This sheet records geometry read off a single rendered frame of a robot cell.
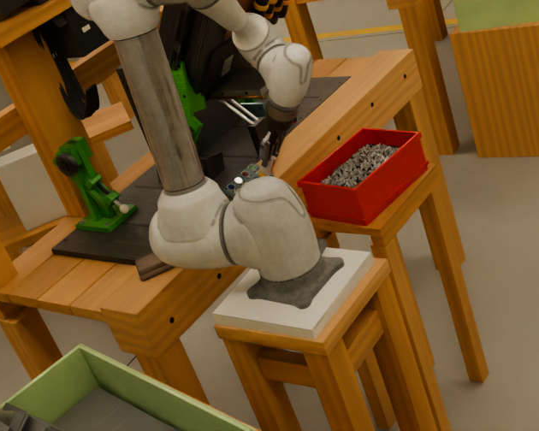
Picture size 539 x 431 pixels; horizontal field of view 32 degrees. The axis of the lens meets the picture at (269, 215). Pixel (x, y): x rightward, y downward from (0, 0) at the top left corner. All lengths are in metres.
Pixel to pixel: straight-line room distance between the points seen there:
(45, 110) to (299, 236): 1.07
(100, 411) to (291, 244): 0.57
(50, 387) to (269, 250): 0.58
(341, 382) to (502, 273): 1.56
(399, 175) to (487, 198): 1.51
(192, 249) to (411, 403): 0.72
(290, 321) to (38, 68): 1.19
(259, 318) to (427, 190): 0.76
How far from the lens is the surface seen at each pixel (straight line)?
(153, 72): 2.07
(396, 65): 3.24
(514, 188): 4.12
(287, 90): 2.40
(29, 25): 2.72
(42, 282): 2.74
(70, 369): 2.21
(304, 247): 2.12
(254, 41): 2.44
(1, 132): 2.90
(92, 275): 2.65
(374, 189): 2.53
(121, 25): 2.04
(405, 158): 2.63
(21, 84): 2.84
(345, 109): 3.00
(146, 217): 2.78
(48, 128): 2.89
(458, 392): 3.14
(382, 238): 2.51
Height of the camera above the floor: 2.06
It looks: 27 degrees down
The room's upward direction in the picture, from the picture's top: 20 degrees counter-clockwise
